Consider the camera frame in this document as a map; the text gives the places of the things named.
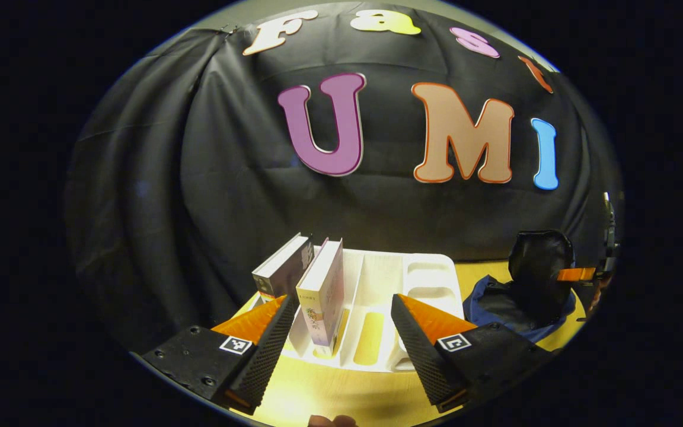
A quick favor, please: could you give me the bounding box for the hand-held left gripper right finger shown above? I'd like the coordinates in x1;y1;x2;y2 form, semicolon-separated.
390;294;554;415

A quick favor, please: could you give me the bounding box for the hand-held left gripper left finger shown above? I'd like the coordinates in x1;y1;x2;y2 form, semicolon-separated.
139;295;295;416

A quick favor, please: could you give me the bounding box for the blue schoolbag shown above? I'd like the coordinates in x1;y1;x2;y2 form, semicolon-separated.
463;230;579;344

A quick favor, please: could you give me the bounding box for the pink book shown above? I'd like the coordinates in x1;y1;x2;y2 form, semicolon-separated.
295;238;345;358

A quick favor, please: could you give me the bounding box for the white bookshelf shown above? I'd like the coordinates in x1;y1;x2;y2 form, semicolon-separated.
241;246;465;373

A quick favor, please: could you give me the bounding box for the dark cover book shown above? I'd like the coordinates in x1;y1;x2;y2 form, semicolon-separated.
251;232;316;304

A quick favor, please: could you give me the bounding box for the black backdrop cloth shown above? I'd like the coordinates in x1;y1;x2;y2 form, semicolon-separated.
64;2;624;356

